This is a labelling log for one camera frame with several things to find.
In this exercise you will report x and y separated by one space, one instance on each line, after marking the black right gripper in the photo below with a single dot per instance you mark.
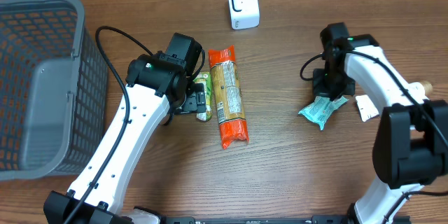
320 86

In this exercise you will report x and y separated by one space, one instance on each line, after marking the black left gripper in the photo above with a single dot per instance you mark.
195 100

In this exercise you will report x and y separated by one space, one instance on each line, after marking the green tea snack packet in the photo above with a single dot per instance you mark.
204 78

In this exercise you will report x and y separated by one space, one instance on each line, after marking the mint green wipes packet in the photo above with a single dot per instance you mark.
321 109

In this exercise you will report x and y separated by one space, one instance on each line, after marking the orange spaghetti packet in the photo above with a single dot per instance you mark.
228 96

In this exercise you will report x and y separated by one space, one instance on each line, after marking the white tube with gold cap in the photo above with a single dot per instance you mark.
368 110

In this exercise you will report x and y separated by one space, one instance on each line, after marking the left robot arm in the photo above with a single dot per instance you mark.
157 87

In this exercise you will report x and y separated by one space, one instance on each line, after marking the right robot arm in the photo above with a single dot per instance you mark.
410 149

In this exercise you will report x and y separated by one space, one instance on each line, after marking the white barcode scanner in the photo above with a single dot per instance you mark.
244 14

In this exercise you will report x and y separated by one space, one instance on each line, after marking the grey plastic shopping basket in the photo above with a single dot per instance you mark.
53 89

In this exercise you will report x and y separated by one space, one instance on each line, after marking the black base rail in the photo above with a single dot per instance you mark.
319 219

